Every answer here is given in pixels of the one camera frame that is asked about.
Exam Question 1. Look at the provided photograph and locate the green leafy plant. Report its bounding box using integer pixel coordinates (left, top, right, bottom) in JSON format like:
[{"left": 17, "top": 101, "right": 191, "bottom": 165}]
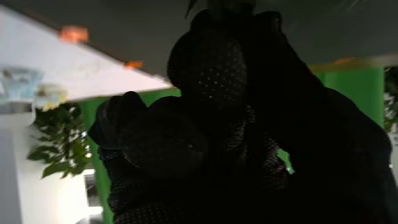
[{"left": 26, "top": 102, "right": 95, "bottom": 180}]

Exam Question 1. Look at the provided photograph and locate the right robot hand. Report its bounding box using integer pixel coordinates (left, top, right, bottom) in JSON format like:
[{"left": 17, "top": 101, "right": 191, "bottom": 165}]
[{"left": 86, "top": 5, "right": 398, "bottom": 224}]

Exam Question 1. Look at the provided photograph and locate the dark mat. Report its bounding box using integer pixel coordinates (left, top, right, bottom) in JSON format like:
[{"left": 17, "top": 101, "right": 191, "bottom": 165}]
[{"left": 0, "top": 0, "right": 398, "bottom": 78}]

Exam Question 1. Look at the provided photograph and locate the white sheet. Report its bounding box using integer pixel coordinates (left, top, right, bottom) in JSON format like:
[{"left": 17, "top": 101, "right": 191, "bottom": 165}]
[{"left": 0, "top": 4, "right": 175, "bottom": 115}]

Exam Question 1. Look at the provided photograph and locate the blue flower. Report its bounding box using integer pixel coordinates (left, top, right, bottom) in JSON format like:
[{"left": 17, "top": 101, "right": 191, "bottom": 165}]
[{"left": 0, "top": 66, "right": 47, "bottom": 103}]

